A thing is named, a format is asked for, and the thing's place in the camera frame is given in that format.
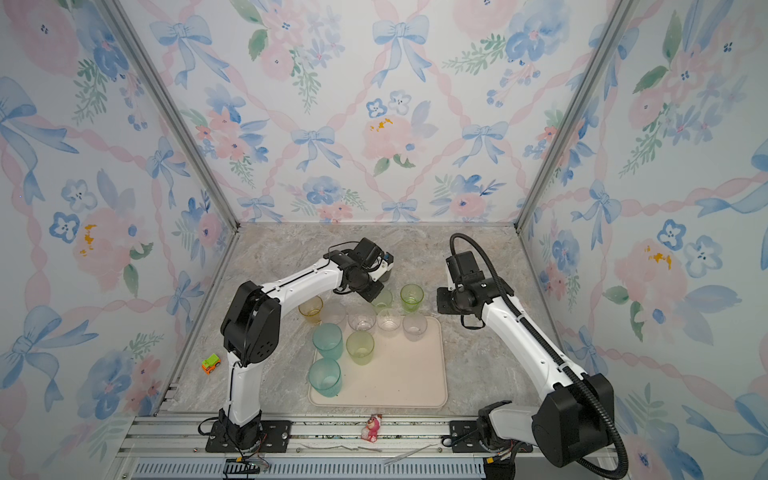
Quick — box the clear smooth cup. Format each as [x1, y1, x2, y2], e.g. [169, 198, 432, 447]
[347, 304, 377, 331]

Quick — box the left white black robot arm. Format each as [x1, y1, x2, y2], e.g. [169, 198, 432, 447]
[211, 238, 394, 453]

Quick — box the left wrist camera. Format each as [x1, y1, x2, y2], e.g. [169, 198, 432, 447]
[370, 252, 394, 283]

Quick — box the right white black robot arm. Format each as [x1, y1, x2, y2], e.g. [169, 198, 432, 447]
[437, 252, 614, 467]

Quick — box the left aluminium corner post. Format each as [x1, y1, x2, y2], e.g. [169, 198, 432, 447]
[95, 0, 240, 231]

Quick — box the right aluminium corner post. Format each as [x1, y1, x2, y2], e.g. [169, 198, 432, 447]
[515, 0, 636, 237]

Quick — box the beige plastic tray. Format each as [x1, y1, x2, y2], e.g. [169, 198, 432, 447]
[307, 317, 448, 410]

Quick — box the clear textured cup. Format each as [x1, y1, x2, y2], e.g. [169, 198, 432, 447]
[321, 300, 347, 326]
[402, 312, 428, 342]

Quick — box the aluminium rail frame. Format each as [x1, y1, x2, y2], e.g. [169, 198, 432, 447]
[106, 412, 593, 479]

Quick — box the teal cup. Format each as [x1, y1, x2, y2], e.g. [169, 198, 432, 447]
[312, 323, 344, 361]
[308, 358, 342, 398]

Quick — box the pink bear toy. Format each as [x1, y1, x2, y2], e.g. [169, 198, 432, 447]
[361, 414, 382, 443]

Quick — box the bright green cup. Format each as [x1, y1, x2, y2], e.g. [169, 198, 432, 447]
[400, 284, 425, 313]

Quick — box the light green textured cup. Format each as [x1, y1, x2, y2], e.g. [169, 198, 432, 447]
[346, 331, 375, 366]
[371, 289, 394, 313]

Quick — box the yellow amber cup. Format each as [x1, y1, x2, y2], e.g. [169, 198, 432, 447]
[298, 296, 324, 325]

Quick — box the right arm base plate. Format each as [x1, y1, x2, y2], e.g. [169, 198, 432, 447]
[441, 418, 533, 455]

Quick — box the black corrugated cable hose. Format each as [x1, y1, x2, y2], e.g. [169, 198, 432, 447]
[449, 233, 629, 480]

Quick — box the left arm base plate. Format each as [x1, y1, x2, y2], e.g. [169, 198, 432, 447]
[205, 420, 292, 455]

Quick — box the aluminium corner post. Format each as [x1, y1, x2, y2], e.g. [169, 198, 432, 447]
[95, 0, 240, 231]
[515, 0, 636, 237]

